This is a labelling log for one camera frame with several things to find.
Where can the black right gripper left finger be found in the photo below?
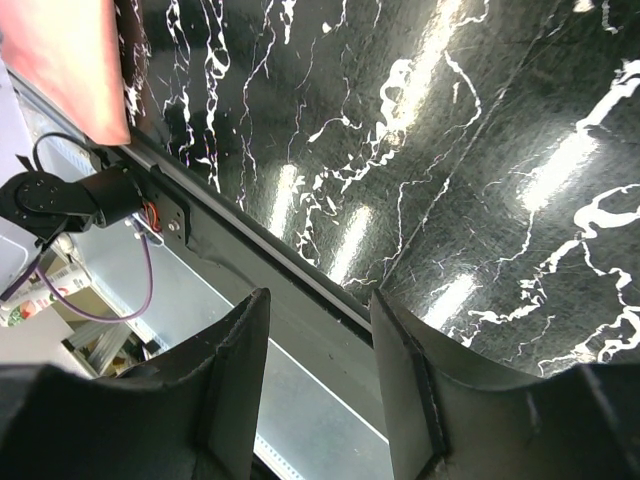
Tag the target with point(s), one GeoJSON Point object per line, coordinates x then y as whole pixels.
{"type": "Point", "coordinates": [189, 413]}

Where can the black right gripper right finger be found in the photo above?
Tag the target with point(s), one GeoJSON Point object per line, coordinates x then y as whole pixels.
{"type": "Point", "coordinates": [451, 413]}

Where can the aluminium frame rail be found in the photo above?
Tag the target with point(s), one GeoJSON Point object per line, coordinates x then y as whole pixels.
{"type": "Point", "coordinates": [207, 232]}

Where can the left slotted cable duct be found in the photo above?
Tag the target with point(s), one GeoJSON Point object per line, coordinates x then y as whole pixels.
{"type": "Point", "coordinates": [275, 462]}

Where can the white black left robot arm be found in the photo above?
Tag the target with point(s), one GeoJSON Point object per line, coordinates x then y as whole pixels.
{"type": "Point", "coordinates": [46, 206]}

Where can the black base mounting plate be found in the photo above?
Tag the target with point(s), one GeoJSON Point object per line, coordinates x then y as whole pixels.
{"type": "Point", "coordinates": [339, 359]}

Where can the pink t shirt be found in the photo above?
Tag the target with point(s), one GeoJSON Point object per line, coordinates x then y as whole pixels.
{"type": "Point", "coordinates": [69, 51]}

